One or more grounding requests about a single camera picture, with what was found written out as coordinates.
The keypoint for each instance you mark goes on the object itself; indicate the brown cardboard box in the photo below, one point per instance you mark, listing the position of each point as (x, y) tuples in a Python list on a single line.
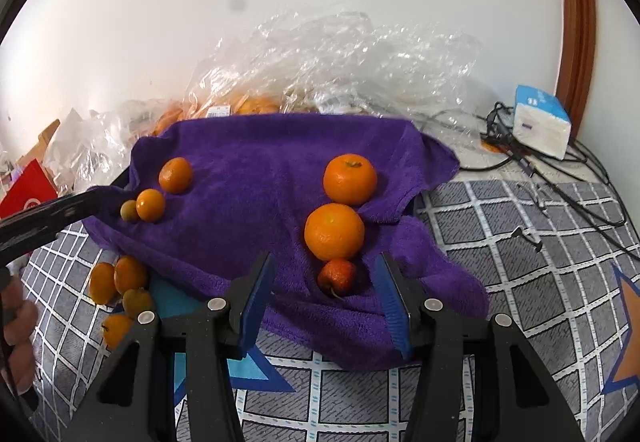
[(47, 134)]

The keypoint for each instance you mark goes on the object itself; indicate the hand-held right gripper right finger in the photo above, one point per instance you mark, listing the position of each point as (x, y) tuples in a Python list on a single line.
[(392, 307)]

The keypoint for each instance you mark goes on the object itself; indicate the brownish green kumquat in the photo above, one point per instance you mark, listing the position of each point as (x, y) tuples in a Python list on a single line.
[(137, 302)]

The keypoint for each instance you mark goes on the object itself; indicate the red paper bag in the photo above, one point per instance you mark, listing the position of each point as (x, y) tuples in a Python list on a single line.
[(25, 192)]

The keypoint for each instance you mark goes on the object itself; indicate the small orange kumquat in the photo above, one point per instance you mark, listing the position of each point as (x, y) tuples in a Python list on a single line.
[(150, 205), (130, 274), (175, 175), (102, 283), (117, 329)]

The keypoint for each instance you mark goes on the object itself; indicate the translucent grey plastic bag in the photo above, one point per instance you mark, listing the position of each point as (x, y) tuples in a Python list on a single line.
[(70, 132)]

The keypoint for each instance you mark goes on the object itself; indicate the small red apple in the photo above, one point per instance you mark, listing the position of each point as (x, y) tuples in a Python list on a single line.
[(337, 277)]

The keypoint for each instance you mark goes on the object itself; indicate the small metal hook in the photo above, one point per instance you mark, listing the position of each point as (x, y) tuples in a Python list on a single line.
[(525, 237)]

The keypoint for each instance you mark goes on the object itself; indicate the purple towel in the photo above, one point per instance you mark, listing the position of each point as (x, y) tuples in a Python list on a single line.
[(250, 202)]

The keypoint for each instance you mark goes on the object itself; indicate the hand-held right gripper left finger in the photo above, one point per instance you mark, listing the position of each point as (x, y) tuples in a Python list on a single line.
[(255, 302)]

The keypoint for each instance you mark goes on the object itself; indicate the brown wooden door frame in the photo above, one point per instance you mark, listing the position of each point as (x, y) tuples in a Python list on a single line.
[(575, 22)]

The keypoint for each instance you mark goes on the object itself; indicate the plastic bag of oranges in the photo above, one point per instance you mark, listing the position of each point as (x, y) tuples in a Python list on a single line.
[(255, 105)]

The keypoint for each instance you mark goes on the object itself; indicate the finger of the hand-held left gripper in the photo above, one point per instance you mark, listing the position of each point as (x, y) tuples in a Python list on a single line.
[(55, 217)]

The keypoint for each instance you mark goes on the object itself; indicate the large orange mandarin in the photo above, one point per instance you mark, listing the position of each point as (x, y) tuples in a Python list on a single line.
[(334, 231), (349, 178)]

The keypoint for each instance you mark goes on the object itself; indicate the large crumpled clear plastic bag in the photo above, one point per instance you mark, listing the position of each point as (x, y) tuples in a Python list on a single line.
[(350, 52)]

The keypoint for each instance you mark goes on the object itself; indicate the person's left hand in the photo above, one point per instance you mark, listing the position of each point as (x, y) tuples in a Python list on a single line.
[(17, 337)]

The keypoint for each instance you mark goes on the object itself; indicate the small green kumquat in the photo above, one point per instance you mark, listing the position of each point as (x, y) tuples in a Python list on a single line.
[(129, 210)]

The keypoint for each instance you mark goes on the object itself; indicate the white and blue tissue pack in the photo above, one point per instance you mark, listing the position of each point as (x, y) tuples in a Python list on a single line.
[(542, 127)]

